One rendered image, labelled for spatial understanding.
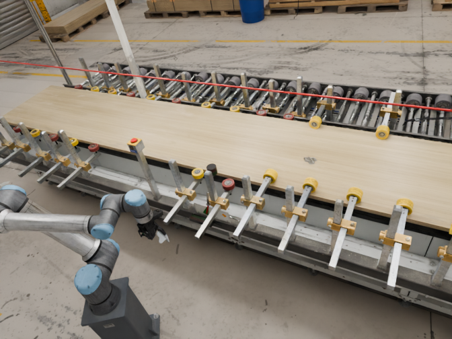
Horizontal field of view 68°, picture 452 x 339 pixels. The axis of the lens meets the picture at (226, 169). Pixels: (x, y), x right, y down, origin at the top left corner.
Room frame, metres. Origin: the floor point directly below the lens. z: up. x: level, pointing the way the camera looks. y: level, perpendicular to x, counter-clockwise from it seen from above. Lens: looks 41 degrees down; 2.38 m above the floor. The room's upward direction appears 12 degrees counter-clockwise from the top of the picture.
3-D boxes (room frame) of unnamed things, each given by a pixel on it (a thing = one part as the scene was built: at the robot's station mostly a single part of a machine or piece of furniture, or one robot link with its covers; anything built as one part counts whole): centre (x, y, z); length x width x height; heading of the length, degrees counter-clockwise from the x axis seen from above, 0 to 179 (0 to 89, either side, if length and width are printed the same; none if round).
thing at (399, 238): (0.88, -0.73, 0.95); 0.13 x 0.06 x 0.05; 55
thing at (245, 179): (1.33, -0.10, 0.90); 0.03 x 0.03 x 0.48; 55
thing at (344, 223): (1.03, -0.52, 0.95); 0.13 x 0.06 x 0.05; 55
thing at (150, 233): (1.17, 0.46, 1.08); 0.09 x 0.08 x 0.12; 150
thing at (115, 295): (1.09, 0.86, 0.65); 0.19 x 0.19 x 0.10
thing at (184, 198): (1.56, 0.31, 0.84); 0.43 x 0.03 x 0.04; 145
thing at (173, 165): (1.61, 0.31, 0.89); 0.03 x 0.03 x 0.48; 55
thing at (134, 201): (1.18, 0.46, 1.25); 0.10 x 0.09 x 0.12; 77
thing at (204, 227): (1.39, 0.12, 0.84); 0.43 x 0.03 x 0.04; 145
